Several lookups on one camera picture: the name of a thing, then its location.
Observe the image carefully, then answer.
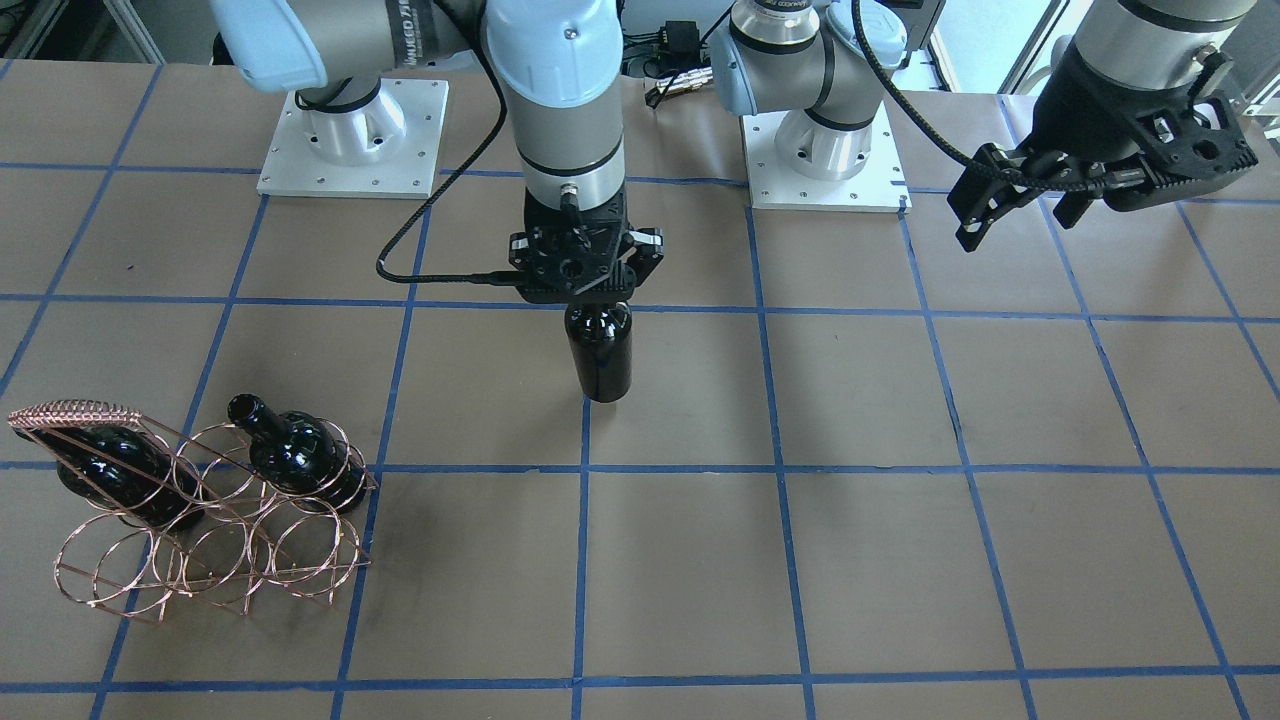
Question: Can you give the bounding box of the copper wire wine basket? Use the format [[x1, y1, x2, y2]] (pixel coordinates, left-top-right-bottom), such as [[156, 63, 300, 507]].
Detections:
[[6, 398, 376, 624]]

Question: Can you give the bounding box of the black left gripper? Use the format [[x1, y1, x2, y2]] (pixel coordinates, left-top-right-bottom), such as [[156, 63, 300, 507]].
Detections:
[[947, 46, 1260, 252]]

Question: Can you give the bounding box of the dark wine bottle in basket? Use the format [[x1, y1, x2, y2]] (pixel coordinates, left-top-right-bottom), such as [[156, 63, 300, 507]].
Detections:
[[227, 393, 366, 514]]

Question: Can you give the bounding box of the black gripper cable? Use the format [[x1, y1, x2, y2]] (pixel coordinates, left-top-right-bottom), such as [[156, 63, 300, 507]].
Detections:
[[376, 29, 561, 286]]

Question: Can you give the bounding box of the dark glass wine bottle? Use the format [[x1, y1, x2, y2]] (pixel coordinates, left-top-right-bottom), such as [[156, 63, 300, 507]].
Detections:
[[564, 302, 634, 404]]

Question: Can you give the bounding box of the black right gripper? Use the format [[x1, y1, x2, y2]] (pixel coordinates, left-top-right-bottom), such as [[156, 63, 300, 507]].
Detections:
[[509, 190, 664, 304]]

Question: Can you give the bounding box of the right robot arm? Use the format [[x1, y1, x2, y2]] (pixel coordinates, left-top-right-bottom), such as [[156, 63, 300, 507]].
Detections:
[[210, 1, 663, 305]]

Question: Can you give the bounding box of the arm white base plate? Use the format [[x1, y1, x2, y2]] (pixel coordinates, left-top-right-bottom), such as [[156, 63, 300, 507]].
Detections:
[[741, 106, 913, 213], [256, 79, 451, 200]]

